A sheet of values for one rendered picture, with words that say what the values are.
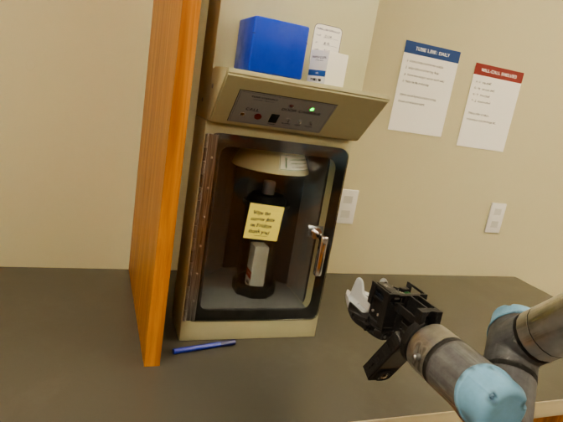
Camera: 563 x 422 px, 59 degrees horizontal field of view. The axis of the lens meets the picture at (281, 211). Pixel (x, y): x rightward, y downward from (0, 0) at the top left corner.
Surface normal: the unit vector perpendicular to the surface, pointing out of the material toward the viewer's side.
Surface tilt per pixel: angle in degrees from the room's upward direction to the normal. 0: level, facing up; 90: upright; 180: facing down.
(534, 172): 90
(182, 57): 90
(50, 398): 0
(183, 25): 90
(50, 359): 0
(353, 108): 135
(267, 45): 90
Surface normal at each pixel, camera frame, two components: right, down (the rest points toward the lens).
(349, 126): 0.13, 0.87
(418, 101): 0.34, 0.28
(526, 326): -0.95, -0.18
